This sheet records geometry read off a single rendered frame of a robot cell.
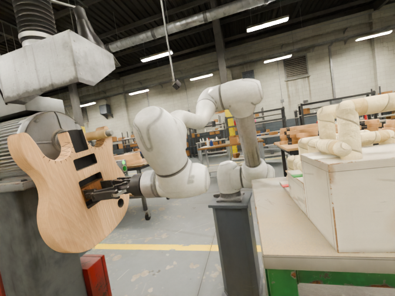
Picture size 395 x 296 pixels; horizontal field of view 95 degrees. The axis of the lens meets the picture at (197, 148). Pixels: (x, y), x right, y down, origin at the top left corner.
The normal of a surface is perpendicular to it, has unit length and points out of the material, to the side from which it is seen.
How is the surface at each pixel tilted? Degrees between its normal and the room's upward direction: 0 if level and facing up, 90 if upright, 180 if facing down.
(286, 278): 90
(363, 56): 90
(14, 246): 90
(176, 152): 110
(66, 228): 89
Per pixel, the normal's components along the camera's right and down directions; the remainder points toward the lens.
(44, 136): 0.91, -0.16
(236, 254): -0.37, 0.11
